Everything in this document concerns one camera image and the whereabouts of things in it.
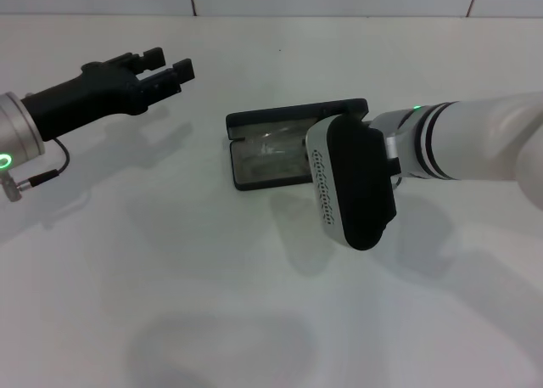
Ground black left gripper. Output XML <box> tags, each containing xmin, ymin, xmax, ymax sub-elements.
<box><xmin>20</xmin><ymin>47</ymin><xmax>196</xmax><ymax>142</ymax></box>

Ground black glasses case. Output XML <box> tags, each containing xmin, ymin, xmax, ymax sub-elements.
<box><xmin>225</xmin><ymin>98</ymin><xmax>368</xmax><ymax>192</ymax></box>

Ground transparent glasses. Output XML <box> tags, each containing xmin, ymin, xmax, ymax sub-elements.
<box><xmin>244</xmin><ymin>127</ymin><xmax>313</xmax><ymax>172</ymax></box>

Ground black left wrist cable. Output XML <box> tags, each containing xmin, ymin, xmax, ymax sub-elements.
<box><xmin>3</xmin><ymin>139</ymin><xmax>70</xmax><ymax>202</ymax></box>

